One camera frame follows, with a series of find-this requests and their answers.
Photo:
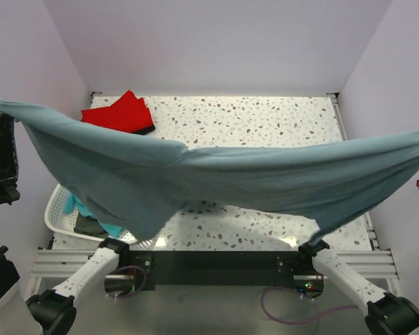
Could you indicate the red folded t-shirt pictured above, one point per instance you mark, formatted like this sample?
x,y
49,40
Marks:
x,y
127,114

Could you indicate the black folded t-shirt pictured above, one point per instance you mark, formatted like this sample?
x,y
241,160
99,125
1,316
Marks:
x,y
145,131

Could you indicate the turquoise t-shirt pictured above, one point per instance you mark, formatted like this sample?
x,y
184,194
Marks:
x,y
74,203

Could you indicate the dark grey t-shirt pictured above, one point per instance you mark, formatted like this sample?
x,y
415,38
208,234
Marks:
x,y
89,226

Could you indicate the aluminium extrusion rail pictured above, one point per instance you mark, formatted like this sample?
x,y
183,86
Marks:
x,y
59,263

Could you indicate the grey-blue t-shirt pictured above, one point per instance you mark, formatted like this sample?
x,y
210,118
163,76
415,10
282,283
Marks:
x,y
139,182

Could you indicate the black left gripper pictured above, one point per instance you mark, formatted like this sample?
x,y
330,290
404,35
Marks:
x,y
1,162

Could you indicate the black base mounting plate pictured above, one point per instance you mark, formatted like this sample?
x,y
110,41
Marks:
x,y
214,268

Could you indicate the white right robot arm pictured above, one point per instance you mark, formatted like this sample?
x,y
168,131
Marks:
x,y
363,282

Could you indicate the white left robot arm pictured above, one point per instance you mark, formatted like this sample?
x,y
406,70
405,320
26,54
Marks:
x,y
54,310

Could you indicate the white plastic laundry basket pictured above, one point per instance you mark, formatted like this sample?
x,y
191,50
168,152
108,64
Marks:
x,y
63,224

